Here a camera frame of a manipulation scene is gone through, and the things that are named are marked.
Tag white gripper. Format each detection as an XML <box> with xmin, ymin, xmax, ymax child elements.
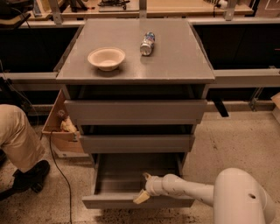
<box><xmin>133</xmin><ymin>172</ymin><xmax>166</xmax><ymax>205</ymax></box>

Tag grey bottom drawer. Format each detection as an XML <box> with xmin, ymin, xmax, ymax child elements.
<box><xmin>82</xmin><ymin>153</ymin><xmax>194</xmax><ymax>209</ymax></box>

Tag grey drawer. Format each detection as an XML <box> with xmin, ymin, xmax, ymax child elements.
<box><xmin>80</xmin><ymin>124</ymin><xmax>194</xmax><ymax>153</ymax></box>
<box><xmin>65</xmin><ymin>85</ymin><xmax>207</xmax><ymax>125</ymax></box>
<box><xmin>82</xmin><ymin>153</ymin><xmax>194</xmax><ymax>209</ymax></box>

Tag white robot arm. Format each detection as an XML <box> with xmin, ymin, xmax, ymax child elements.
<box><xmin>133</xmin><ymin>168</ymin><xmax>276</xmax><ymax>224</ymax></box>

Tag grey middle drawer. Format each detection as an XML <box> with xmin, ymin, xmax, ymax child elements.
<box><xmin>80</xmin><ymin>124</ymin><xmax>194</xmax><ymax>153</ymax></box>

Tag grey drawer cabinet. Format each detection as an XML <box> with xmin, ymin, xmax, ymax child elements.
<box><xmin>53</xmin><ymin>18</ymin><xmax>216</xmax><ymax>165</ymax></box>

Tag grey top drawer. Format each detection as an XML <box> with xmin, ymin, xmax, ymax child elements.
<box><xmin>65</xmin><ymin>85</ymin><xmax>207</xmax><ymax>125</ymax></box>

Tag wooden box on floor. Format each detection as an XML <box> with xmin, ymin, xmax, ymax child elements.
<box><xmin>42</xmin><ymin>90</ymin><xmax>84</xmax><ymax>158</ymax></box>

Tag yellow toy in box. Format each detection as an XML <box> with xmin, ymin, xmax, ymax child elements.
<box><xmin>60</xmin><ymin>116</ymin><xmax>77</xmax><ymax>133</ymax></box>

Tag black shoe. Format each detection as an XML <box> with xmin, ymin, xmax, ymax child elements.
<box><xmin>12</xmin><ymin>160</ymin><xmax>50</xmax><ymax>193</ymax></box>

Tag beige paper bowl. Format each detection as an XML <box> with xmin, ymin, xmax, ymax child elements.
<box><xmin>87</xmin><ymin>47</ymin><xmax>126</xmax><ymax>72</ymax></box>

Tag person leg khaki trousers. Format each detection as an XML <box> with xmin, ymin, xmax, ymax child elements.
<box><xmin>0</xmin><ymin>104</ymin><xmax>45</xmax><ymax>173</ymax></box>

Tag crushed soda can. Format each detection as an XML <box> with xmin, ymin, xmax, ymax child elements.
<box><xmin>140</xmin><ymin>31</ymin><xmax>155</xmax><ymax>56</ymax></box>

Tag wooden workbench in background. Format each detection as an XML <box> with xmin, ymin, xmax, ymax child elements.
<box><xmin>30</xmin><ymin>0</ymin><xmax>254</xmax><ymax>21</ymax></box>

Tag black floor cable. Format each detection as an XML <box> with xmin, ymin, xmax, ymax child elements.
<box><xmin>48</xmin><ymin>129</ymin><xmax>74</xmax><ymax>224</ymax></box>

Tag grey metal frame rail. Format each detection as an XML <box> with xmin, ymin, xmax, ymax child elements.
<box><xmin>1</xmin><ymin>68</ymin><xmax>280</xmax><ymax>91</ymax></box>

